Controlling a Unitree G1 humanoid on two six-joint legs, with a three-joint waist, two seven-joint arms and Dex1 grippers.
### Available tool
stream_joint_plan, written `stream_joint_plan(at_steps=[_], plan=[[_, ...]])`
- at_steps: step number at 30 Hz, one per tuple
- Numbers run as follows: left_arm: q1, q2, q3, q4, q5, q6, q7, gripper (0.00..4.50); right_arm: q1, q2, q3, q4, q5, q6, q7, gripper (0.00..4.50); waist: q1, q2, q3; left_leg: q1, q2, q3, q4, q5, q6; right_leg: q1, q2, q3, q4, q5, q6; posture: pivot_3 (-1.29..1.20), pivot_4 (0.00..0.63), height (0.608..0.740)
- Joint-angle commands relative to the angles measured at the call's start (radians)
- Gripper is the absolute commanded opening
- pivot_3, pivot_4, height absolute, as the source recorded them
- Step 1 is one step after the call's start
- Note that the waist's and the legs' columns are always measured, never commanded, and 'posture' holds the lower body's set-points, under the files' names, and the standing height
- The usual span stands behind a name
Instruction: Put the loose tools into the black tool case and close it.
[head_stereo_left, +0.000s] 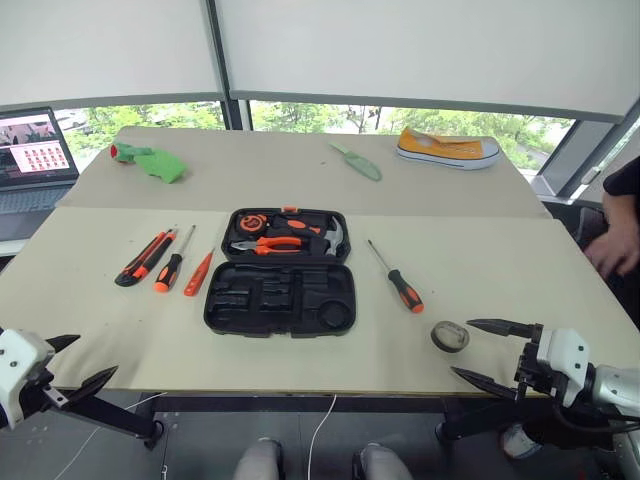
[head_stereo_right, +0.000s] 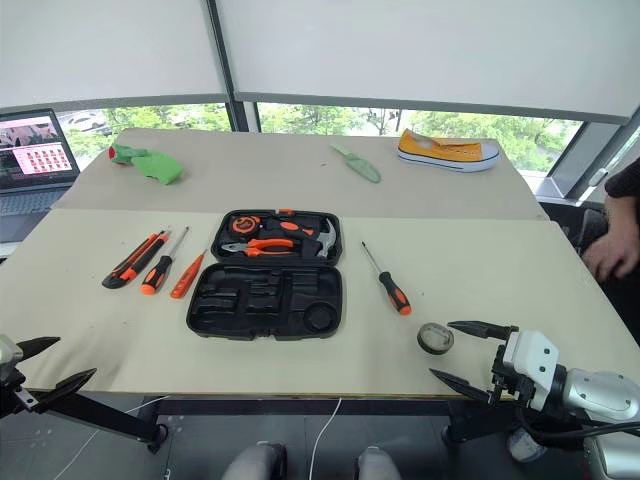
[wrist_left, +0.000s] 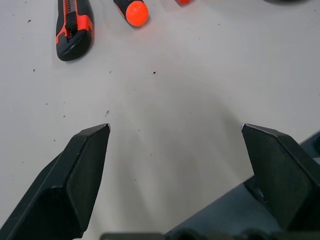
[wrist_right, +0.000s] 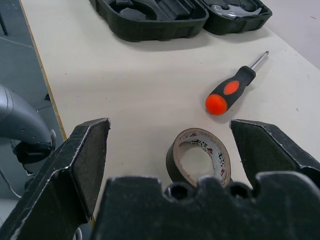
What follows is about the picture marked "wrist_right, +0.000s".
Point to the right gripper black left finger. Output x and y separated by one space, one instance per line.
50 180

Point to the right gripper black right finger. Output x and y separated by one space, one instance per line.
270 147

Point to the black orange screwdriver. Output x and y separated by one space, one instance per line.
232 87

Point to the black electrical tape roll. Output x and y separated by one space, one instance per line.
175 162

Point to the black tool case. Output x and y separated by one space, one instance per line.
150 27

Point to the silver claw hammer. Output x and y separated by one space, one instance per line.
226 11

